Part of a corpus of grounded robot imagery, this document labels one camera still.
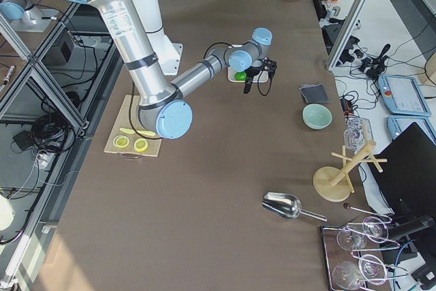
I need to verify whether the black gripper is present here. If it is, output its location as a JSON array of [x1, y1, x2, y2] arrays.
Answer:
[[243, 64, 263, 94]]

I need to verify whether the green lemon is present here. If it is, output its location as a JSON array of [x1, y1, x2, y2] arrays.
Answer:
[[234, 71, 247, 82]]

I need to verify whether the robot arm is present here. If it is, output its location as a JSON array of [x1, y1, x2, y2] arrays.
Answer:
[[68, 0, 273, 139], [1, 0, 50, 33]]

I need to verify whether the cream rabbit tray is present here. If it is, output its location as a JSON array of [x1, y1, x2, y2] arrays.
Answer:
[[227, 44, 266, 83]]

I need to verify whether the black glass tray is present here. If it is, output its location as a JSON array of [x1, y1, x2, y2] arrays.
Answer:
[[320, 226, 409, 290]]

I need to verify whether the grey folded cloth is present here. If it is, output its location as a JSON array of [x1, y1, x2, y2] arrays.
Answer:
[[299, 84, 330, 104]]

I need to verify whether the green ceramic bowl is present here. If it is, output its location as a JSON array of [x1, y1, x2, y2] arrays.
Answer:
[[302, 104, 332, 129]]

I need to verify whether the lemon slice half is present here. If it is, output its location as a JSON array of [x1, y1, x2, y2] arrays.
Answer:
[[112, 135, 130, 149], [134, 138, 149, 153]]

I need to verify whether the metal scoop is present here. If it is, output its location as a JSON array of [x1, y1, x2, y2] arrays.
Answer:
[[262, 192, 328, 222]]

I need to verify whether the wooden cup tree stand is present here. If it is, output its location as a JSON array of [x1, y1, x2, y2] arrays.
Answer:
[[313, 119, 388, 202]]

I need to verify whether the wooden cutting board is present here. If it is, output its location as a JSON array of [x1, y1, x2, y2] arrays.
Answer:
[[104, 95, 161, 157]]

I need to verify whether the black monitor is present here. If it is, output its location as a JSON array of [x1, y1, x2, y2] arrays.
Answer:
[[371, 123, 435, 217]]

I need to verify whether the wine glass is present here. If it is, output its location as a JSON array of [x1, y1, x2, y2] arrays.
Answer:
[[362, 216, 388, 243]]

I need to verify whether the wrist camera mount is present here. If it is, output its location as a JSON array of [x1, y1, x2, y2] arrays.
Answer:
[[262, 57, 277, 80]]

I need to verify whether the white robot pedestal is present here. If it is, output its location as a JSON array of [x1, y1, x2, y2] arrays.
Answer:
[[133, 0, 183, 76]]

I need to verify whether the aluminium frame post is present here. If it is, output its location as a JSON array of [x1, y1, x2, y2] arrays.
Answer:
[[326, 0, 367, 71]]

